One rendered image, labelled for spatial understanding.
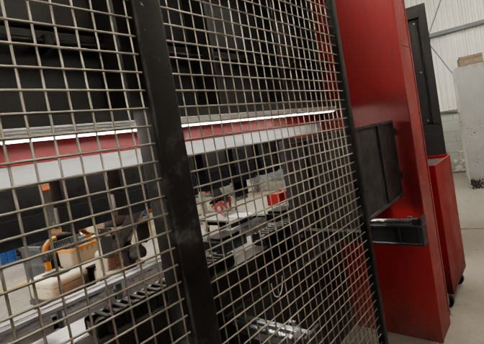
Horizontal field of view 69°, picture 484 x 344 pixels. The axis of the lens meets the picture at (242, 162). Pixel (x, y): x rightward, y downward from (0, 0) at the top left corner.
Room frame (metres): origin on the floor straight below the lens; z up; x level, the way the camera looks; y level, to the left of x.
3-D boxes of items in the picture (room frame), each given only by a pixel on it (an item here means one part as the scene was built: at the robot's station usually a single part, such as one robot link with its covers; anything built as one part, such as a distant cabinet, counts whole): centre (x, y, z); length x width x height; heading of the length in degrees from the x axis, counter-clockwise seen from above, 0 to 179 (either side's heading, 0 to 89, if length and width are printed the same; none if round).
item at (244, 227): (1.71, 0.07, 0.92); 0.39 x 0.06 x 0.10; 139
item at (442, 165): (2.66, -1.21, 0.50); 0.50 x 0.50 x 1.00; 49
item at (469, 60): (5.90, -4.01, 2.05); 0.88 x 0.33 x 0.20; 151
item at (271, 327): (1.05, 0.14, 0.81); 0.64 x 0.08 x 0.14; 49
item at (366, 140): (1.60, -0.50, 1.12); 1.13 x 0.02 x 0.44; 139
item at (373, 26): (2.37, -0.74, 1.15); 0.85 x 0.25 x 2.30; 49
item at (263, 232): (1.33, -0.13, 1.02); 0.37 x 0.06 x 0.04; 139
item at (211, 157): (1.62, 0.15, 1.26); 0.15 x 0.09 x 0.17; 139
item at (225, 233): (1.35, 0.17, 1.01); 0.26 x 0.12 x 0.05; 49
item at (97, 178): (1.17, 0.54, 1.26); 0.15 x 0.09 x 0.17; 139
